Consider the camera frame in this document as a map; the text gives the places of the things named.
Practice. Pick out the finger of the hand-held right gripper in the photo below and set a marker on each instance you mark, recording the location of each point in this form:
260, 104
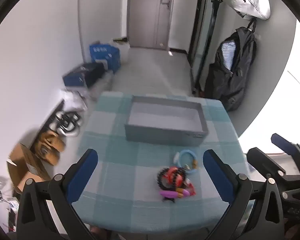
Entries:
262, 162
282, 141

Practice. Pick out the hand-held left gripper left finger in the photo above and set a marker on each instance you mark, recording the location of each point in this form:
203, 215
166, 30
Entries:
82, 177

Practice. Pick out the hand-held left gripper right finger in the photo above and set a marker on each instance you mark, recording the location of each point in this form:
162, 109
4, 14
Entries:
218, 177

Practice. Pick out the grey rectangular box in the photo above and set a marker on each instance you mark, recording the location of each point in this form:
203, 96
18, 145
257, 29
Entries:
165, 136

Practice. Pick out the teal checkered tablecloth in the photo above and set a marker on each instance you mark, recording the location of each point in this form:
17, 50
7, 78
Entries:
120, 180

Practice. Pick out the black white sandal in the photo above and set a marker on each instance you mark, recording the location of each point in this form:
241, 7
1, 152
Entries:
70, 117
67, 130

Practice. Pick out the brown cardboard box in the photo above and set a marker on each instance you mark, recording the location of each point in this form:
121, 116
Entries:
27, 165

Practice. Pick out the white plastic bag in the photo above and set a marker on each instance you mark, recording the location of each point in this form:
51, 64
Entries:
73, 100

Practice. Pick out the black backpack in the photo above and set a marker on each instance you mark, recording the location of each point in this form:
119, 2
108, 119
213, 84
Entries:
222, 85

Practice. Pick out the clear plastic package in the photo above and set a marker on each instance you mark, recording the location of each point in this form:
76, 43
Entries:
102, 86

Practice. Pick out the dark blue shoe box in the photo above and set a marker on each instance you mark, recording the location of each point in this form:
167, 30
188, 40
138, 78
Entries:
82, 76

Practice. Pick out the striped cloth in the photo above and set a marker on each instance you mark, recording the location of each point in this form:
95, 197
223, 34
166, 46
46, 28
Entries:
227, 55

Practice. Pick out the blue cardboard box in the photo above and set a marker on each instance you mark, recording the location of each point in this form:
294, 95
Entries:
105, 53

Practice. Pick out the white plastic container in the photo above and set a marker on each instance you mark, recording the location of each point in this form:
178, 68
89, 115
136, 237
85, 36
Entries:
122, 50

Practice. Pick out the black stand pole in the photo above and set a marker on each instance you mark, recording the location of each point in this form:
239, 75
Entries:
211, 27

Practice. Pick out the black framed mirror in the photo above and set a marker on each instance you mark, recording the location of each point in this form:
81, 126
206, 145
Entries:
202, 17

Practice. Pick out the grey door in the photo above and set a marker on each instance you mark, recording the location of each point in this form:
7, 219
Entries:
150, 13

